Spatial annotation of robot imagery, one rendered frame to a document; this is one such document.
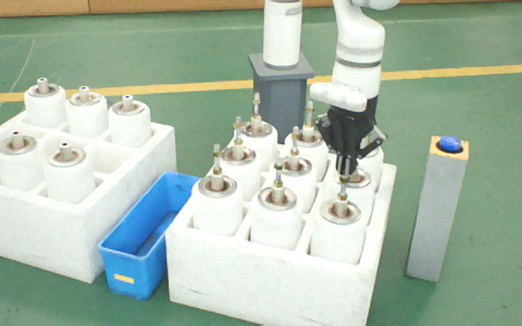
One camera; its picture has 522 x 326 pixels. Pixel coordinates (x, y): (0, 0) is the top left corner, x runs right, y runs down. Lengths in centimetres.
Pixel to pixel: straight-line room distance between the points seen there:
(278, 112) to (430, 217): 50
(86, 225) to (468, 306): 79
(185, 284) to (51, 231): 29
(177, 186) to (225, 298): 35
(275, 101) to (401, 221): 43
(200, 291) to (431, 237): 48
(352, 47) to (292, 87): 63
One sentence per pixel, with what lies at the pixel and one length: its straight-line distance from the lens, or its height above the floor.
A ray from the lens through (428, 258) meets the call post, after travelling 131.
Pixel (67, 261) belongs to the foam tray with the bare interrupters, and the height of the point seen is 5.
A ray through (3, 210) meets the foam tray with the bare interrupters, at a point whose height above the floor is 14.
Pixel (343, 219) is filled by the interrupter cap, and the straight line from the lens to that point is 105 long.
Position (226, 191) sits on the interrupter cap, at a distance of 110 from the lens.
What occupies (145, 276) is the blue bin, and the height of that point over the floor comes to 7.
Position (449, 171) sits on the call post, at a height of 28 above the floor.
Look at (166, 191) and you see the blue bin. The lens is 143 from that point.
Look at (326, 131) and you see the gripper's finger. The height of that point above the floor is 41.
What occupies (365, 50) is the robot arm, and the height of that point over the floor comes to 57.
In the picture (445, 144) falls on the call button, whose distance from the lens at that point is 118.
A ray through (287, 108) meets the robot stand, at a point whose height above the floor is 20.
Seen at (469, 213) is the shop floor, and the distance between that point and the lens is 159.
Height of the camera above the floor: 89
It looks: 31 degrees down
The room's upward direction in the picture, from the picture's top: 2 degrees clockwise
